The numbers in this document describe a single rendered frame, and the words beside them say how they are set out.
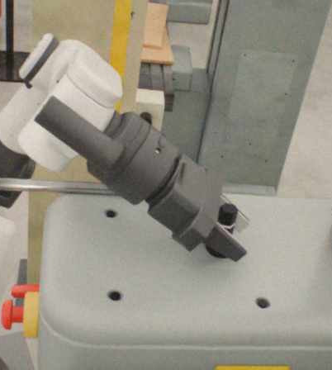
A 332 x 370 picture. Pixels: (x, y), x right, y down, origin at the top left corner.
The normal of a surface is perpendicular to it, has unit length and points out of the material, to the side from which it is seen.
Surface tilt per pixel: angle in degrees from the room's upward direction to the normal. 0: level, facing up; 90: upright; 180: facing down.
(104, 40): 90
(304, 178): 0
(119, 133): 32
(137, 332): 63
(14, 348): 0
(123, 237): 0
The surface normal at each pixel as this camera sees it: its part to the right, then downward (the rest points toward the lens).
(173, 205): -0.17, 0.57
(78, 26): 0.10, 0.60
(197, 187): 0.61, -0.58
